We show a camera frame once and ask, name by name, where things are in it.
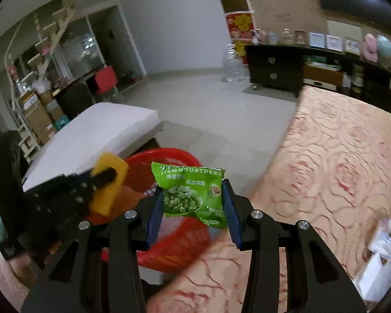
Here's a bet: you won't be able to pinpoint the large clear plastic bottle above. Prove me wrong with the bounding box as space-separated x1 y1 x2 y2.
222 43 246 83

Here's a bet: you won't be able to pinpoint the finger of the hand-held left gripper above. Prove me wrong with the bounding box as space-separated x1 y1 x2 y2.
88 167 118 189

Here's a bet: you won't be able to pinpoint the red mesh basket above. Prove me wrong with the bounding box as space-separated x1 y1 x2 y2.
85 148 212 273

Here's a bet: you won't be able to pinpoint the yellow packet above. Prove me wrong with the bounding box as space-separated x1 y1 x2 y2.
86 152 129 217

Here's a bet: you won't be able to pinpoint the red box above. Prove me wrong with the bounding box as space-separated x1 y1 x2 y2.
94 66 118 96

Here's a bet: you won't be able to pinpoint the brown box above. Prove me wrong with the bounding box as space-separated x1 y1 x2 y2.
303 65 344 87

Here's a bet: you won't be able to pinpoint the light blue globe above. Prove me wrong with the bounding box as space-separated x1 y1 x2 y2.
376 35 391 58

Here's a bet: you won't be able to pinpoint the green books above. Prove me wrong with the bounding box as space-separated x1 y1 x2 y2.
304 57 343 70

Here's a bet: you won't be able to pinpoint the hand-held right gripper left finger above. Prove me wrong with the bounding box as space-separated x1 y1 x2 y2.
21 186 165 313

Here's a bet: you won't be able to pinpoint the white foam block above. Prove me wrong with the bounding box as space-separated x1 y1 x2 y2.
21 102 159 192

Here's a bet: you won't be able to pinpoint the person's left forearm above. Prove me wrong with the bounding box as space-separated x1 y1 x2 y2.
0 254 40 300

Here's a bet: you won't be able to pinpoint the stack of cardboard boxes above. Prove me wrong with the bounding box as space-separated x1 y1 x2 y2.
23 88 67 144

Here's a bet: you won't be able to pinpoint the dark cloth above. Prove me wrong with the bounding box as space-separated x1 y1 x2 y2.
0 130 28 245

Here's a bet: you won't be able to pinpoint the green snack packet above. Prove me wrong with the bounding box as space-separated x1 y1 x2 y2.
151 161 227 229

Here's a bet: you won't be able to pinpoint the wooden ladder shelf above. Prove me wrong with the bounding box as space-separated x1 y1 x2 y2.
5 0 77 157

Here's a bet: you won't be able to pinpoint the dark television cabinet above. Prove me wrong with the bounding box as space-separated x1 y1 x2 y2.
244 44 391 118

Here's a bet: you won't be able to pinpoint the pink teddy bear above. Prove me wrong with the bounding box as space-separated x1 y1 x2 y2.
362 34 378 62

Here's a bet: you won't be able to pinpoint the red wall poster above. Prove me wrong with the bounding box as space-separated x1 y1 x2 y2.
226 11 255 64

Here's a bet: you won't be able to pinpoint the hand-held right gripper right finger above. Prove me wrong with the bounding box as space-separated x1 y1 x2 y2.
222 179 367 313

